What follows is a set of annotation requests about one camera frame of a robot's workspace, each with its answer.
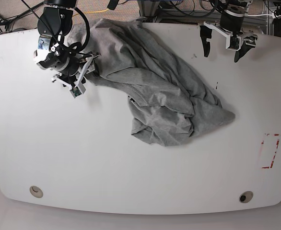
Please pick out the grey T-shirt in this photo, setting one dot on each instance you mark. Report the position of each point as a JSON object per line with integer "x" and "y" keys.
{"x": 168, "y": 100}

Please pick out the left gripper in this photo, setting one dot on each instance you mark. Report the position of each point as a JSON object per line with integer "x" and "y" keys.
{"x": 231, "y": 26}

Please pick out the table cable grommet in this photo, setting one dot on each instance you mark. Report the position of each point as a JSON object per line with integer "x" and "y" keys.
{"x": 36, "y": 191}
{"x": 246, "y": 197}

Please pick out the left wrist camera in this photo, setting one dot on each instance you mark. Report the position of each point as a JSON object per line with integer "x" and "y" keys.
{"x": 233, "y": 42}

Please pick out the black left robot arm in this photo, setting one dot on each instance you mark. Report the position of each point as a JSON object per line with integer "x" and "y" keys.
{"x": 232, "y": 13}

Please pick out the right table cable grommet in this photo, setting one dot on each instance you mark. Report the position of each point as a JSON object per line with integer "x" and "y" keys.
{"x": 246, "y": 197}

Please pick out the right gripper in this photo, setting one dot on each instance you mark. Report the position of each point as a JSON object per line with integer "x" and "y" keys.
{"x": 66, "y": 64}

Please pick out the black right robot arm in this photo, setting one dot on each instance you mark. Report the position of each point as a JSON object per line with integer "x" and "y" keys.
{"x": 53, "y": 25}

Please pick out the left table cable grommet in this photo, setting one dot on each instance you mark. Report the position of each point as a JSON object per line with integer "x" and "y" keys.
{"x": 36, "y": 191}

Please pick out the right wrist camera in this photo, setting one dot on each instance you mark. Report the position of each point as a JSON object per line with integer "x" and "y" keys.
{"x": 77, "y": 91}

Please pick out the red tape rectangle marking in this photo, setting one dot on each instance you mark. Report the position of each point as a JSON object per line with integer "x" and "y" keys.
{"x": 268, "y": 150}

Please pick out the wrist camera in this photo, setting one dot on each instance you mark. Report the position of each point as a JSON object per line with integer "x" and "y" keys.
{"x": 233, "y": 42}
{"x": 77, "y": 91}

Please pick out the black tripod legs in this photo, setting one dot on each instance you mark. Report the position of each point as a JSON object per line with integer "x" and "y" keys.
{"x": 19, "y": 15}

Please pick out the aluminium frame rail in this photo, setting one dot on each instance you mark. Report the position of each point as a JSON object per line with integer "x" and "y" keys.
{"x": 197, "y": 16}

